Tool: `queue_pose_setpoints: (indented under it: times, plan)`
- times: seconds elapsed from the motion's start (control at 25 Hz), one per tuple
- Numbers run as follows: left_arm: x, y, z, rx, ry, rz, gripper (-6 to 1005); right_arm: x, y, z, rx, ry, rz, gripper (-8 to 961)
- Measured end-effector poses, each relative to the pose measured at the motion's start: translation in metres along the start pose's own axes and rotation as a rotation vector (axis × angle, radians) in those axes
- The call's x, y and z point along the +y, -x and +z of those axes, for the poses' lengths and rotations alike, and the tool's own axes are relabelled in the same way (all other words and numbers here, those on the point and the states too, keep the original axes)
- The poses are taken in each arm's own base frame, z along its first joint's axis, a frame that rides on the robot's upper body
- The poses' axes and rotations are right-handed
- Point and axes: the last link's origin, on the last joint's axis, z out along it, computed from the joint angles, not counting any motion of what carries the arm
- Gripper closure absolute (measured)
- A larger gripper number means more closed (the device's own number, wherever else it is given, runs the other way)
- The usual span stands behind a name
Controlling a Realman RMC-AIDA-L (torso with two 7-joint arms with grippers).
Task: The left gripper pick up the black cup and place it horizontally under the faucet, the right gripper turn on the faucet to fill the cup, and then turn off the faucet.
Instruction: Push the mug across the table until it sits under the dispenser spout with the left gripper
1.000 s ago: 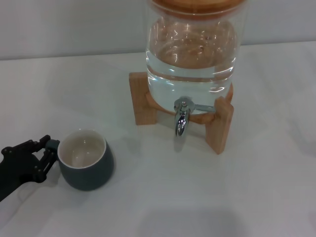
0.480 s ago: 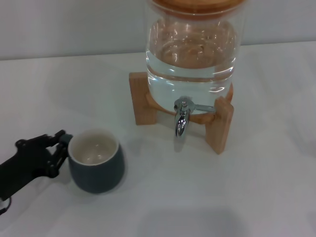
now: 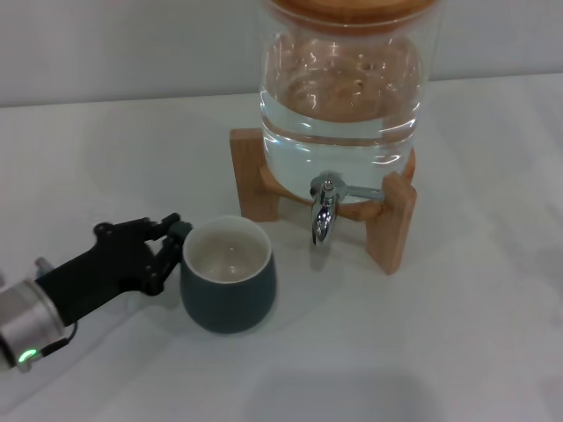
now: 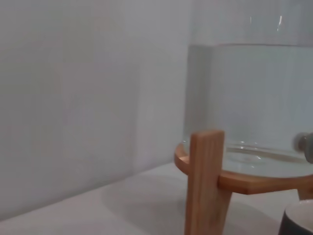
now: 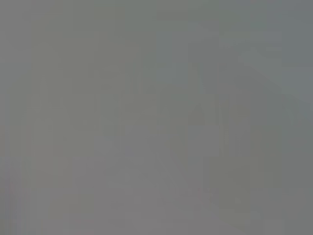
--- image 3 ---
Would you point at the wooden dispenser lid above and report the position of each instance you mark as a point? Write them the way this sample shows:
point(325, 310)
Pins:
point(352, 11)

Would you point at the dark green ceramic cup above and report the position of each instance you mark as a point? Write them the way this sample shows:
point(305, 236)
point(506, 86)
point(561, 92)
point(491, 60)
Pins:
point(228, 303)

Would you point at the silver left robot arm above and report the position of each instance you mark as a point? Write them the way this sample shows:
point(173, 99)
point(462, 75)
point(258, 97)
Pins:
point(24, 321)

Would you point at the metal connector plug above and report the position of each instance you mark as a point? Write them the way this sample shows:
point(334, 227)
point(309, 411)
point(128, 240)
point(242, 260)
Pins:
point(44, 266)

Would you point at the chrome faucet tap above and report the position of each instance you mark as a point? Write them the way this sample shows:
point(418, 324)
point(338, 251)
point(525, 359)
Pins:
point(324, 215)

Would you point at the glass water dispenser jar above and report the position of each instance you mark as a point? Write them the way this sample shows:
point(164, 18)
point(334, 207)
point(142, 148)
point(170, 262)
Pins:
point(343, 132)

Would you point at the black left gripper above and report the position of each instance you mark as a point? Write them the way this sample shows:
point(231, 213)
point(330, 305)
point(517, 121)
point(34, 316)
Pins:
point(114, 259)

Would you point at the wooden dispenser stand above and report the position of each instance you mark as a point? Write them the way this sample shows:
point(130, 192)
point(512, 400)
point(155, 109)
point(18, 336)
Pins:
point(248, 176)

